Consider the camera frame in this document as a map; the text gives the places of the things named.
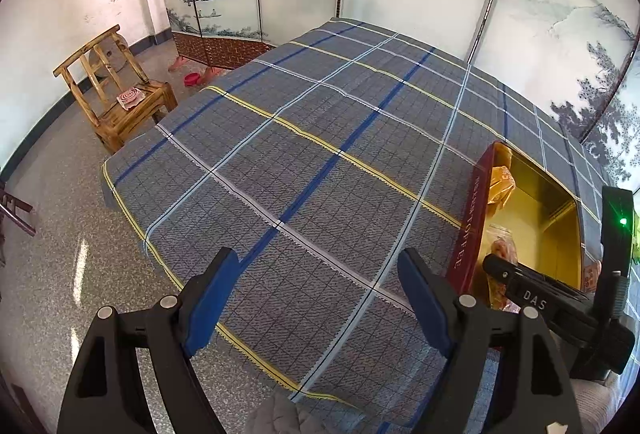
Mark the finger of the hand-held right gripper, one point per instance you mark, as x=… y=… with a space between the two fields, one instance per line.
x=532 y=298

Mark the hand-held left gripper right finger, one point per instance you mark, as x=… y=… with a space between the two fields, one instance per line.
x=425 y=296

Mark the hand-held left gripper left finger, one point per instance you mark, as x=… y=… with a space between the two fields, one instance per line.
x=210 y=301

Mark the clear peanut snack packet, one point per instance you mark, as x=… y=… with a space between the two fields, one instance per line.
x=501 y=246

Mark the red tin box gold inside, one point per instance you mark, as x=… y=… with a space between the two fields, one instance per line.
x=542 y=214

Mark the yellow snack packet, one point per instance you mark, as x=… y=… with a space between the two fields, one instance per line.
x=501 y=188

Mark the person's right forearm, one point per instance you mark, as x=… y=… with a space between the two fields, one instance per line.
x=597 y=406

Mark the grey quilted clothing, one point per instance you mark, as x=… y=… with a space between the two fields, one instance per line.
x=285 y=420

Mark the plaid grey tablecloth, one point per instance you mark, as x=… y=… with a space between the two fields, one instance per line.
x=300 y=139

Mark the light wooden chair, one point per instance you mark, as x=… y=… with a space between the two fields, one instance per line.
x=131 y=118

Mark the dark wooden furniture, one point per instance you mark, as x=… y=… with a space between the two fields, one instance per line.
x=12 y=210

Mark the red white spiral pad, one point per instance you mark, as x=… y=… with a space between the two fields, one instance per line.
x=131 y=96

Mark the red bowl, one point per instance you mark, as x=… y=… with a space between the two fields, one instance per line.
x=191 y=79

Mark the pink slipper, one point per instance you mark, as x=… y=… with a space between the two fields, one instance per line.
x=177 y=63

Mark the round grey stone disc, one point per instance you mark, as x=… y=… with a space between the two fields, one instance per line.
x=116 y=59

